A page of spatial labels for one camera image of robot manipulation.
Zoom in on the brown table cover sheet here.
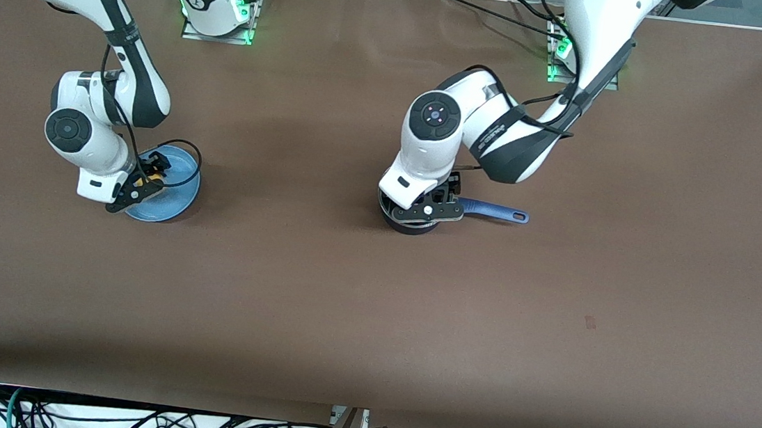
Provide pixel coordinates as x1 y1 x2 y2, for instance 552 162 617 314
0 0 762 428

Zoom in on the dark pot with blue handle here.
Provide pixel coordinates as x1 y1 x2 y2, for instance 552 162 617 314
375 187 531 247

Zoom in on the blue plate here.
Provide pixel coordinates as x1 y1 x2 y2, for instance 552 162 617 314
122 141 205 227

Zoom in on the teal cable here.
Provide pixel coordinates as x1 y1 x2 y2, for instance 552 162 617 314
6 386 24 428

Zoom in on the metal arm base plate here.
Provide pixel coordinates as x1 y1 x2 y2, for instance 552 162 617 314
546 17 626 90
181 0 259 47

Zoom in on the black cable to arm base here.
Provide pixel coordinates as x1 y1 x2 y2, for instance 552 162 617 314
430 0 566 42

